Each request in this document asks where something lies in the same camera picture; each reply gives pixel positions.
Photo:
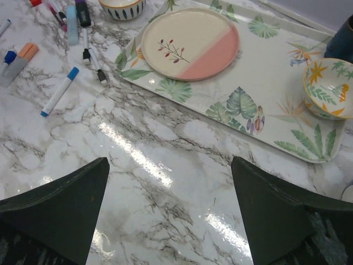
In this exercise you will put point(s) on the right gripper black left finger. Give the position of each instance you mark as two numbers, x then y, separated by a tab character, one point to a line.
55	222

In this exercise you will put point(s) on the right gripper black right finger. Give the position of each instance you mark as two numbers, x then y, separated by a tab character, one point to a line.
287	224

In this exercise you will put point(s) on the blue acrylic marker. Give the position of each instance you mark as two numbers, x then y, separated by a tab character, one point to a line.
59	92

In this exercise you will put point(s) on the small blue whiteboard marker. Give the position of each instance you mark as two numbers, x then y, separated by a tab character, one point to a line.
8	59

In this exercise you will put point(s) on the orange highlighter pen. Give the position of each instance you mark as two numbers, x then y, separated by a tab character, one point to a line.
21	60

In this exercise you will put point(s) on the pink red pen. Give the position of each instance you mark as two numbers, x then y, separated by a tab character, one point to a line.
56	15

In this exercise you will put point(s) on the floral rectangular serving tray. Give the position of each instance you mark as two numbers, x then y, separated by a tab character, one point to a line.
261	92

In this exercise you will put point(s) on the floral yellow rimmed bowl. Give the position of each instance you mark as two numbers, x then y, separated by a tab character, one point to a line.
327	83

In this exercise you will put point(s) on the black cap whiteboard marker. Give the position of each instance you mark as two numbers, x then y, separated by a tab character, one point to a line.
86	54

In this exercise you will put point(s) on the dark blue mug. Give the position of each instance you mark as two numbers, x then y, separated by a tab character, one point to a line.
341	45

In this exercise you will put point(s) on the light blue highlighter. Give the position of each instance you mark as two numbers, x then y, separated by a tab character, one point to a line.
72	25

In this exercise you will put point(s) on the blue cap thin marker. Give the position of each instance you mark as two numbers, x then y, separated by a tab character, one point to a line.
4	26

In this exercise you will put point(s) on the cream and pink plate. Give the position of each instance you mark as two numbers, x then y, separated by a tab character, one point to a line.
190	44

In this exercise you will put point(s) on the purple highlighter black cap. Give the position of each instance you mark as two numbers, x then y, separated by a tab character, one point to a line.
83	13

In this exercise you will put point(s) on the red cap whiteboard marker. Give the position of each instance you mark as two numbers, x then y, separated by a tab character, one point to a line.
35	3

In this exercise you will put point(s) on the white bowl blue stripes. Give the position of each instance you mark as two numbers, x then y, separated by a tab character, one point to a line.
123	9

